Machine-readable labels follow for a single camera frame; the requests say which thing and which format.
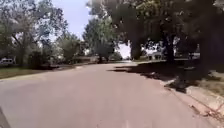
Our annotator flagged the low building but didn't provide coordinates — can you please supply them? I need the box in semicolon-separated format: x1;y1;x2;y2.
71;55;98;64

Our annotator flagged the grey asphalt road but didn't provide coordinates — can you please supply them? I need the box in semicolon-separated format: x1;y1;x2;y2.
0;60;221;128

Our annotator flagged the row of trees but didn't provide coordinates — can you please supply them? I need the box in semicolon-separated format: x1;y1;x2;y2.
0;0;124;69

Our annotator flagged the large dark tree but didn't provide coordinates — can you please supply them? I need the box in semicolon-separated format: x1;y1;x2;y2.
87;0;224;81

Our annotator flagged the concrete kerb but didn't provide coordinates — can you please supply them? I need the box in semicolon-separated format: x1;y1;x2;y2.
159;77;224;118

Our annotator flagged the grass verge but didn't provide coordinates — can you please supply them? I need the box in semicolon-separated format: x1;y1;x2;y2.
0;64;76;80

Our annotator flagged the grass strip with dirt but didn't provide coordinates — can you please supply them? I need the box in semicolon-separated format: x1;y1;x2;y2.
133;59;224;98

